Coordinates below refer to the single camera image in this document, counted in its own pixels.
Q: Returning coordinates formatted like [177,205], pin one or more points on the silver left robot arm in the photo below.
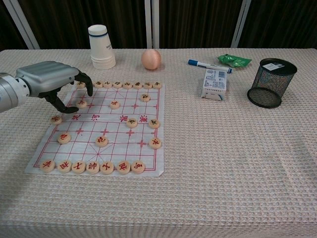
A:
[10,90]

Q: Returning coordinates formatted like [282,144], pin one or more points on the stack of white paper cups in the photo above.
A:
[101,47]

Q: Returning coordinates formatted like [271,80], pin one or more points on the peach-coloured ball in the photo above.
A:
[151,59]

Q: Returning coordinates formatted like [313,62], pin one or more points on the green snack packet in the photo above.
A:
[234,60]

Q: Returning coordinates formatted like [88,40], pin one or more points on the black mesh pen holder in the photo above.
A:
[271,83]

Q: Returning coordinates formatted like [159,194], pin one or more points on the white blue milk carton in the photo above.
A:
[214,84]

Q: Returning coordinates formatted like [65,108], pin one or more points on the paper chess board sheet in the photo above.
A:
[109,129]

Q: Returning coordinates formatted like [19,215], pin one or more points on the beige waffle tablecloth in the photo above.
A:
[198,161]

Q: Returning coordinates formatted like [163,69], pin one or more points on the blue white marker pen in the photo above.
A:
[209,66]

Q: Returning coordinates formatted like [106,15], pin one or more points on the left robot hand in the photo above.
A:
[47,74]

